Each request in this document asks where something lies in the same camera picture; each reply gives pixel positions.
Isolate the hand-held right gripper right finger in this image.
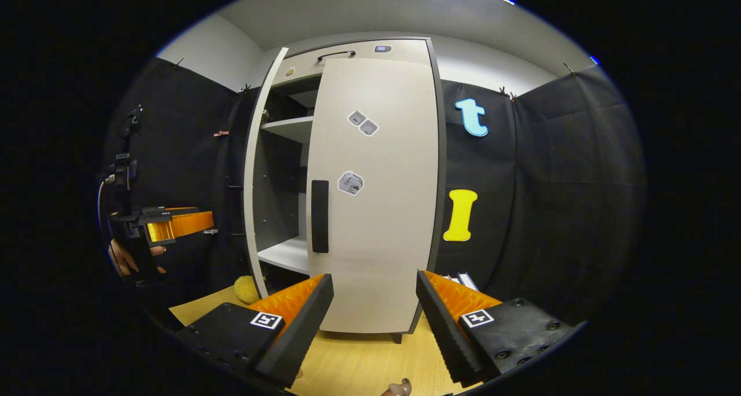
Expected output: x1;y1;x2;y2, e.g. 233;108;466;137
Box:
416;270;579;386

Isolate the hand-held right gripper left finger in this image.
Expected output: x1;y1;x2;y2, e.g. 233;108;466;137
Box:
177;273;335;388

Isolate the white cabinet door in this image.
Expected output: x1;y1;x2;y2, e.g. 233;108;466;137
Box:
243;47;290;299
305;57;441;334

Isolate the white cabinet shelf board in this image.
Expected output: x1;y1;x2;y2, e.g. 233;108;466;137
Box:
256;237;310;276
261;116;314;144

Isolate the grey cabinet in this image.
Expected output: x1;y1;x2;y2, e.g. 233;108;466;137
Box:
242;37;449;344

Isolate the white printed box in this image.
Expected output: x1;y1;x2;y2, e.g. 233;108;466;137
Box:
441;272;480;292

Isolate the yellow round object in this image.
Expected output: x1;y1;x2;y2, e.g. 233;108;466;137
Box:
233;276;261;305

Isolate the black door handle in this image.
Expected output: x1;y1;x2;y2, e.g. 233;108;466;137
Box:
311;179;330;254

